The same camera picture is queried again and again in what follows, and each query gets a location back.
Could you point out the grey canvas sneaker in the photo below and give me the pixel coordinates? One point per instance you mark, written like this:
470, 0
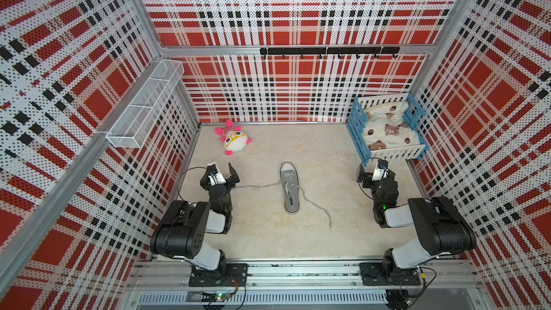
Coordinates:
290, 184

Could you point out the white wire mesh basket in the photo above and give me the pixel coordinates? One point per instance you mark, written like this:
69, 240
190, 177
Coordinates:
154, 89

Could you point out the blue white slatted crate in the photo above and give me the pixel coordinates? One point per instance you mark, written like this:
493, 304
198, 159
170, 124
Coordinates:
358, 118

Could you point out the green circuit board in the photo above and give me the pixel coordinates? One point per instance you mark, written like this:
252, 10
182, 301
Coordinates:
218, 297

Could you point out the white printed cloth bundle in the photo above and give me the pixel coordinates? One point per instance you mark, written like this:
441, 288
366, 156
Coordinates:
386, 127

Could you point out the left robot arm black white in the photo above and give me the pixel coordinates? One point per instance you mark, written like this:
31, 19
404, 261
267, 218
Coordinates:
181, 232

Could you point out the grey shoelace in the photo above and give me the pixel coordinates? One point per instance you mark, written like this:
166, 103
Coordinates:
302, 194

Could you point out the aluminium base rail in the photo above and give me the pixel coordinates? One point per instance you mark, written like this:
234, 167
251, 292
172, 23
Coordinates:
332, 283

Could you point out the black hook rail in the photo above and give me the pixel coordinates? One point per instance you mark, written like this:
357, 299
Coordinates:
321, 51

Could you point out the white pink plush toy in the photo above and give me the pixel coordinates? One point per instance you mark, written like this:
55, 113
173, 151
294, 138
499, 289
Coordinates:
233, 138

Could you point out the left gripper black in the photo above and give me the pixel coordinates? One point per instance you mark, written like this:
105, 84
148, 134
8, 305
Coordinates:
229, 181

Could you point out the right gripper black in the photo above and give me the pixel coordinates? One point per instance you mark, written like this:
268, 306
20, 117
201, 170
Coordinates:
368, 176

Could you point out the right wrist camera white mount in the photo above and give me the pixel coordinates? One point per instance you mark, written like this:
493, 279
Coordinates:
380, 170

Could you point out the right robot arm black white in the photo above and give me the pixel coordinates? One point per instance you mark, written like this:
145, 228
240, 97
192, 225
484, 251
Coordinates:
440, 230

